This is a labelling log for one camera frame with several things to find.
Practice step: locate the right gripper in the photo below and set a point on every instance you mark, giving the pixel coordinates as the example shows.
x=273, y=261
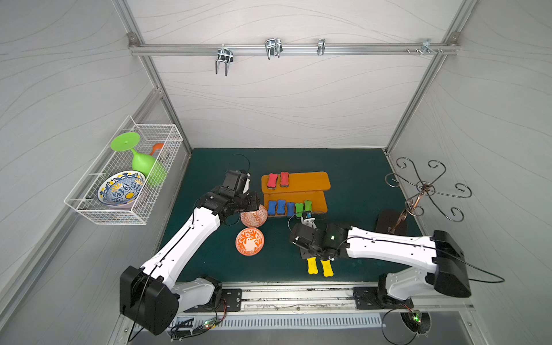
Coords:
x=316, y=252

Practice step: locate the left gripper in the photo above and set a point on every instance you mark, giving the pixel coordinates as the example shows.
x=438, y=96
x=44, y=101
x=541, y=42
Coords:
x=253, y=201

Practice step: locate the yellow eraser top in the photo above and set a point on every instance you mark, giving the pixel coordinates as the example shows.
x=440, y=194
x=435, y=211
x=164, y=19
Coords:
x=312, y=266
x=327, y=268

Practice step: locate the orange wooden two-tier shelf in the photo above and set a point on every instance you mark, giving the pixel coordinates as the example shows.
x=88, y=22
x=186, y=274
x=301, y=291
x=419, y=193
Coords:
x=303, y=186

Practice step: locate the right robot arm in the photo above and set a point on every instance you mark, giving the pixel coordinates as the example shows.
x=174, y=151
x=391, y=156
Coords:
x=431, y=262

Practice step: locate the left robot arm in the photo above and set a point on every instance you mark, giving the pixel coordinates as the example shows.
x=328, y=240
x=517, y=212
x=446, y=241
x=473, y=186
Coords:
x=149, y=295

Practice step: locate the orange geometric pattern bowl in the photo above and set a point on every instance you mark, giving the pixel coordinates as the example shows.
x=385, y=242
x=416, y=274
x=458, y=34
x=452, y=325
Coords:
x=254, y=219

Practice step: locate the orange floral pattern bowl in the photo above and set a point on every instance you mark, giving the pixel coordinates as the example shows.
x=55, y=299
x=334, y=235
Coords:
x=250, y=241

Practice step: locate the green eraser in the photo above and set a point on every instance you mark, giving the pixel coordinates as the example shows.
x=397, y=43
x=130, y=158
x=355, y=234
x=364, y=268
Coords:
x=299, y=209
x=308, y=206

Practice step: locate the blue eraser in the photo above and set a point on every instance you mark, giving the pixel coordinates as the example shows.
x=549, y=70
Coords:
x=291, y=211
x=281, y=207
x=272, y=208

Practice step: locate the pink eraser leftmost top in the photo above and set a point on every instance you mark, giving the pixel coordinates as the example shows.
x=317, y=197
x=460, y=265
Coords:
x=272, y=181

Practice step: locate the green plastic wine glass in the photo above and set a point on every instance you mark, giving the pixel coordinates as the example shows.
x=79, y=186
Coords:
x=154, y=172

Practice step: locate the orange utensil in basket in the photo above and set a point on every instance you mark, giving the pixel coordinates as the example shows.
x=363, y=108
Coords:
x=156, y=147

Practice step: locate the blue yellow ceramic bowl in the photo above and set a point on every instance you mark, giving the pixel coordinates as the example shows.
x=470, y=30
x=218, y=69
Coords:
x=121, y=189

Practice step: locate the metal scroll hook stand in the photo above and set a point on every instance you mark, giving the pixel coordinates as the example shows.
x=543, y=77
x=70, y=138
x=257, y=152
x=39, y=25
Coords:
x=394, y=222

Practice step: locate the white vent strip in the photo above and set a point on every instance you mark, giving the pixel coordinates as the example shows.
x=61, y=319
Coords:
x=301, y=321

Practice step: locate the double prong metal hook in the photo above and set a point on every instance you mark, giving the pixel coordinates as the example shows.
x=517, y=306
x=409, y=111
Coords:
x=224, y=59

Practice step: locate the looped metal hook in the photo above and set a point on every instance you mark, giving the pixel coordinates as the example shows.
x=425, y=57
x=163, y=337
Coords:
x=273, y=48

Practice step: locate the small metal hook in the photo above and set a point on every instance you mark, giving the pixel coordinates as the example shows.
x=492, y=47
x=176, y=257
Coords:
x=321, y=46

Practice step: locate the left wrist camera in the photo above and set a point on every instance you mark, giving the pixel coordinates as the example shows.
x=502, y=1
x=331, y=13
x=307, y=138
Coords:
x=236, y=182

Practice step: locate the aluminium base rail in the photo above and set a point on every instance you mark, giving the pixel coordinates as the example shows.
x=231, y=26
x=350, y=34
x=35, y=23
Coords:
x=305, y=297

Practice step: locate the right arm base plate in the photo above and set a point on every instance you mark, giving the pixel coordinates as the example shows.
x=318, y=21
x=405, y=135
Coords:
x=373, y=298

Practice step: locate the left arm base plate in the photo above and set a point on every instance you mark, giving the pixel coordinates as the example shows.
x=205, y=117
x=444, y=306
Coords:
x=223, y=300

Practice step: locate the white wire basket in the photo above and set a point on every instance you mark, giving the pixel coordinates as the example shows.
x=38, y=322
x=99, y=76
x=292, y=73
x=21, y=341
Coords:
x=83, y=197

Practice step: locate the aluminium crossbar rail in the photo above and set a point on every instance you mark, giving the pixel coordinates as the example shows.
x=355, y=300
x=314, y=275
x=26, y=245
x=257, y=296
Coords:
x=289, y=49

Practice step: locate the right metal bracket hook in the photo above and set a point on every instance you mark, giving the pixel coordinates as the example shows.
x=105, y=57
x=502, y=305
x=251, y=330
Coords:
x=425, y=49

